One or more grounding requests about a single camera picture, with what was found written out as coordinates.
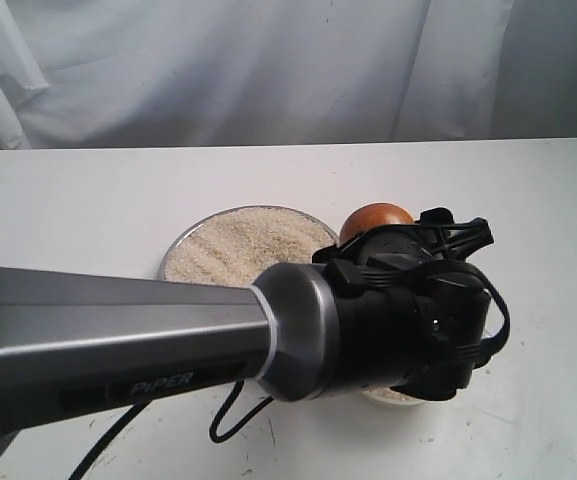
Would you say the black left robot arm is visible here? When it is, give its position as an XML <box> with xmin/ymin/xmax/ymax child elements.
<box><xmin>0</xmin><ymin>208</ymin><xmax>509</xmax><ymax>457</ymax></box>

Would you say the white ceramic rice bowl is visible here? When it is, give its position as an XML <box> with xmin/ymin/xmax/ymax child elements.
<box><xmin>362</xmin><ymin>387</ymin><xmax>424</xmax><ymax>407</ymax></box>

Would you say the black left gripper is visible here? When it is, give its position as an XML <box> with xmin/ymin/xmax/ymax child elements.
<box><xmin>311</xmin><ymin>207</ymin><xmax>494</xmax><ymax>272</ymax></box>

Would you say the brown wooden cup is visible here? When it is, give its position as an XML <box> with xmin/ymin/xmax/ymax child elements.
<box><xmin>339</xmin><ymin>203</ymin><xmax>415</xmax><ymax>244</ymax></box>

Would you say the large metal rice plate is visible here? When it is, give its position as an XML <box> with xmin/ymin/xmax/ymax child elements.
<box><xmin>159</xmin><ymin>205</ymin><xmax>338</xmax><ymax>287</ymax></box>

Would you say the white backdrop cloth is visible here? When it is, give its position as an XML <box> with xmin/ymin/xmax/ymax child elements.
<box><xmin>0</xmin><ymin>1</ymin><xmax>577</xmax><ymax>149</ymax></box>

